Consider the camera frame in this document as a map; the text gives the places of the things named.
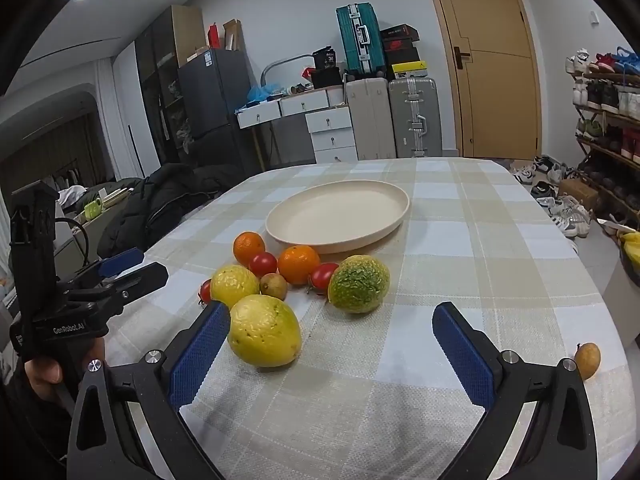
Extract white cloth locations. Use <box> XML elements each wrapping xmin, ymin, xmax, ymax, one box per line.
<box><xmin>57</xmin><ymin>185</ymin><xmax>88</xmax><ymax>208</ymax></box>

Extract teal suitcase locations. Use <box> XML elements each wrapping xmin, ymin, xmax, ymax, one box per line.
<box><xmin>335</xmin><ymin>3</ymin><xmax>381</xmax><ymax>78</ymax></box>

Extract beige round plate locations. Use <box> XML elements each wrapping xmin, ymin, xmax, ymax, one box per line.
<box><xmin>265</xmin><ymin>180</ymin><xmax>411</xmax><ymax>254</ymax></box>

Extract wooden door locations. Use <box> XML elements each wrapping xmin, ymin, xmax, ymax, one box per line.
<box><xmin>420</xmin><ymin>0</ymin><xmax>543</xmax><ymax>161</ymax></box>

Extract black puffer jacket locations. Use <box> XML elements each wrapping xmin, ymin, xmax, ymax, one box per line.
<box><xmin>96</xmin><ymin>162</ymin><xmax>248</xmax><ymax>261</ymax></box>

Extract blue plastic bag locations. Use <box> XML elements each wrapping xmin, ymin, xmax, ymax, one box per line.
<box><xmin>248</xmin><ymin>81</ymin><xmax>283</xmax><ymax>106</ymax></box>

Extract black red shoe box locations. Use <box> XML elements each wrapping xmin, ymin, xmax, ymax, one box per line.
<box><xmin>382</xmin><ymin>40</ymin><xmax>418</xmax><ymax>63</ymax></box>
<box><xmin>381</xmin><ymin>24</ymin><xmax>418</xmax><ymax>43</ymax></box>

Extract dark wooden cabinet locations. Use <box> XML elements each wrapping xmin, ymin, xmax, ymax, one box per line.
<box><xmin>134</xmin><ymin>5</ymin><xmax>206</xmax><ymax>171</ymax></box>

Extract round red cherry tomato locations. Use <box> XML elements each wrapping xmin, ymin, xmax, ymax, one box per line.
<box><xmin>248</xmin><ymin>252</ymin><xmax>278</xmax><ymax>278</ymax></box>

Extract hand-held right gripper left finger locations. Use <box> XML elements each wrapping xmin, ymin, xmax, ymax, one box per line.
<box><xmin>67</xmin><ymin>301</ymin><xmax>232</xmax><ymax>480</ymax></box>

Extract grey curved tube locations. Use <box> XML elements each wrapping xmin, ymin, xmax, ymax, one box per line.
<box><xmin>261</xmin><ymin>54</ymin><xmax>312</xmax><ymax>86</ymax></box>

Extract pile of white sneakers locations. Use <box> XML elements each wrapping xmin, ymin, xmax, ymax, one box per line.
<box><xmin>510</xmin><ymin>155</ymin><xmax>593</xmax><ymax>238</ymax></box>

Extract white drawer unit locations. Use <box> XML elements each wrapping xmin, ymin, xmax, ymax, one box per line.
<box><xmin>305</xmin><ymin>108</ymin><xmax>358</xmax><ymax>163</ymax></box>

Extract yellow bananas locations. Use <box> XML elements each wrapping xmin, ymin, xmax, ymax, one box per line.
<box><xmin>617</xmin><ymin>232</ymin><xmax>640</xmax><ymax>271</ymax></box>

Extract beige suitcase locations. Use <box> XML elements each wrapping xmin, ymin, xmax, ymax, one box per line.
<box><xmin>345</xmin><ymin>77</ymin><xmax>397</xmax><ymax>162</ymax></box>

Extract large orange tangerine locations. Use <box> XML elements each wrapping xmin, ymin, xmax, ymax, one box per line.
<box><xmin>277</xmin><ymin>244</ymin><xmax>321</xmax><ymax>285</ymax></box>

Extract brown cardboard box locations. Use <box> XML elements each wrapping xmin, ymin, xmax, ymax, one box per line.
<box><xmin>557</xmin><ymin>177</ymin><xmax>600</xmax><ymax>211</ymax></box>

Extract white desk with drawers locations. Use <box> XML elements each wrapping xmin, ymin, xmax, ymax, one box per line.
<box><xmin>236</xmin><ymin>87</ymin><xmax>346</xmax><ymax>171</ymax></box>

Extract black cable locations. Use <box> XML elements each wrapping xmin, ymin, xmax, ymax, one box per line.
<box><xmin>54</xmin><ymin>218</ymin><xmax>90</xmax><ymax>266</ymax></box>

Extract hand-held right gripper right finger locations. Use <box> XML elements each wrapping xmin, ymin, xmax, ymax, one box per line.
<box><xmin>432</xmin><ymin>301</ymin><xmax>598</xmax><ymax>480</ymax></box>

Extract black bag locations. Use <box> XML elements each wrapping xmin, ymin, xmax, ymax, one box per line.
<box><xmin>310</xmin><ymin>67</ymin><xmax>346</xmax><ymax>90</ymax></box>

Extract green yellow passion fruit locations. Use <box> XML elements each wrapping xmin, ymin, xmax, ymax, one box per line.
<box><xmin>327</xmin><ymin>255</ymin><xmax>391</xmax><ymax>314</ymax></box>

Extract yellow black shoe box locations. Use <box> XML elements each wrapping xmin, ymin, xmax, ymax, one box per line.
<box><xmin>390</xmin><ymin>61</ymin><xmax>429</xmax><ymax>79</ymax></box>

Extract oval red cherry tomato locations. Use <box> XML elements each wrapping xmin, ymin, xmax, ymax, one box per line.
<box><xmin>306</xmin><ymin>262</ymin><xmax>341</xmax><ymax>295</ymax></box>

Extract wooden shoe rack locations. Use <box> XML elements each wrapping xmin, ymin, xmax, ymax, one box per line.
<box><xmin>570</xmin><ymin>47</ymin><xmax>640</xmax><ymax>221</ymax></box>

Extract open cardboard box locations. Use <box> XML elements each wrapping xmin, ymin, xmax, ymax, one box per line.
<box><xmin>222</xmin><ymin>19</ymin><xmax>246</xmax><ymax>52</ymax></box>

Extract person's left hand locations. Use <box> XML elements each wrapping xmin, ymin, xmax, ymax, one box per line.
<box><xmin>24</xmin><ymin>336</ymin><xmax>107</xmax><ymax>405</ymax></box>

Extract small yellow passion fruit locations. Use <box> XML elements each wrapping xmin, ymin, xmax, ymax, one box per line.
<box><xmin>210</xmin><ymin>265</ymin><xmax>260</xmax><ymax>309</ymax></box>

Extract small orange tangerine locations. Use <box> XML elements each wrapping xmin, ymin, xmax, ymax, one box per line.
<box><xmin>233</xmin><ymin>231</ymin><xmax>266</xmax><ymax>267</ymax></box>

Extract brown longan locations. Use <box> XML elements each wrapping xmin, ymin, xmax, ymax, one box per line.
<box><xmin>259</xmin><ymin>272</ymin><xmax>289</xmax><ymax>301</ymax></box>
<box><xmin>574</xmin><ymin>342</ymin><xmax>601</xmax><ymax>381</ymax></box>

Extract large yellow passion fruit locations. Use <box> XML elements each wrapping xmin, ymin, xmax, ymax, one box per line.
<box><xmin>227</xmin><ymin>294</ymin><xmax>303</xmax><ymax>368</ymax></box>

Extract rows of assorted shoes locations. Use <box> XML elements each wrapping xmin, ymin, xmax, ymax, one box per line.
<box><xmin>566</xmin><ymin>47</ymin><xmax>640</xmax><ymax>201</ymax></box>

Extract dark grey fridge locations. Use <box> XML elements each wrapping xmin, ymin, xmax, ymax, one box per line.
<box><xmin>177</xmin><ymin>49</ymin><xmax>258</xmax><ymax>176</ymax></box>

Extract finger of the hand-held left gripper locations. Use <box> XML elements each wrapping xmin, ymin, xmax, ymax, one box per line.
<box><xmin>75</xmin><ymin>262</ymin><xmax>170</xmax><ymax>318</ymax></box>
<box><xmin>59</xmin><ymin>247</ymin><xmax>146</xmax><ymax>291</ymax></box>

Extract silver suitcase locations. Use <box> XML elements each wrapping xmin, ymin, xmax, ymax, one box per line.
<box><xmin>388</xmin><ymin>77</ymin><xmax>443</xmax><ymax>159</ymax></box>

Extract small black box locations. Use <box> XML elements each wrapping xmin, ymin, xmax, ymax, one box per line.
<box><xmin>312</xmin><ymin>47</ymin><xmax>338</xmax><ymax>71</ymax></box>

